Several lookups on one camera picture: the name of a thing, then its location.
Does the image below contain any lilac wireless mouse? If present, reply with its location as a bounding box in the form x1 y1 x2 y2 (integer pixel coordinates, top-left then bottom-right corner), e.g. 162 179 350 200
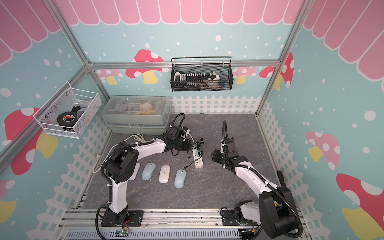
129 163 141 181

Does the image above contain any white power cable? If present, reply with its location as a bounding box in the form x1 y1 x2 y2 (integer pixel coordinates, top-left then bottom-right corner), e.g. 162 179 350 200
92 133 199 174

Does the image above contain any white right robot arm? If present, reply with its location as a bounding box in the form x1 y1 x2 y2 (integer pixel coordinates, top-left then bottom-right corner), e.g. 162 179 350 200
212 137 304 239

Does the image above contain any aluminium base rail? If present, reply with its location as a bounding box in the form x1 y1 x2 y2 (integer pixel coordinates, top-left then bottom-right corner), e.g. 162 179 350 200
53 208 269 240

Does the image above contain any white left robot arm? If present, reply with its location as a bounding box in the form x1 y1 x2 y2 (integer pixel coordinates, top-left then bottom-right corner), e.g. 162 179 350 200
97 126 192 227

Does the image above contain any white pink wireless mouse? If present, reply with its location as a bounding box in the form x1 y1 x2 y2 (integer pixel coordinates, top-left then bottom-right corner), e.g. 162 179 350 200
159 165 171 184

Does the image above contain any green plastic storage box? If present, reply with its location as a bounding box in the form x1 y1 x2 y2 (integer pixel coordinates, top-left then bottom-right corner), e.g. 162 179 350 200
101 96 171 135

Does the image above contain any black wire mesh basket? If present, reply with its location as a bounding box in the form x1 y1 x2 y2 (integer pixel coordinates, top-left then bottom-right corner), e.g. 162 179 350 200
170 57 234 92

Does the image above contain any white wire basket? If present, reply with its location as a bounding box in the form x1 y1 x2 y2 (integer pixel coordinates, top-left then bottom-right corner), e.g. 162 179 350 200
33 83 102 139

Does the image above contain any white power strip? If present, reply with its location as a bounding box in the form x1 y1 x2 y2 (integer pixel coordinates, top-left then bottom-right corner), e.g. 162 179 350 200
193 149 204 169

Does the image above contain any light blue wireless mouse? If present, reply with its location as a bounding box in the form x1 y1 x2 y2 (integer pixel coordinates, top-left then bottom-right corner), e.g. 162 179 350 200
142 163 156 181

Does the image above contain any pale blue wireless mouse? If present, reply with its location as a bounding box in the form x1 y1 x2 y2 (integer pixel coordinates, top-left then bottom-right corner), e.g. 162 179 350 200
174 170 187 189

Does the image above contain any black tape roll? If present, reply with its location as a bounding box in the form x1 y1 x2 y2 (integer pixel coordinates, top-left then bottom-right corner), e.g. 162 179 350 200
57 112 79 128

